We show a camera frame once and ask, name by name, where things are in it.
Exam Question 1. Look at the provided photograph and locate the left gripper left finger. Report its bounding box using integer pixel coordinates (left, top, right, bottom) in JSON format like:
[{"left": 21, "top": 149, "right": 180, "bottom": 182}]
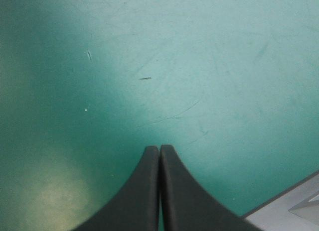
[{"left": 71, "top": 145, "right": 161, "bottom": 231}]

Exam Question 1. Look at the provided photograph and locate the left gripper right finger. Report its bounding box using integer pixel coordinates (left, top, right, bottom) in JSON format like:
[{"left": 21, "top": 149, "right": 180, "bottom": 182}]
[{"left": 160, "top": 144, "right": 258, "bottom": 231}]

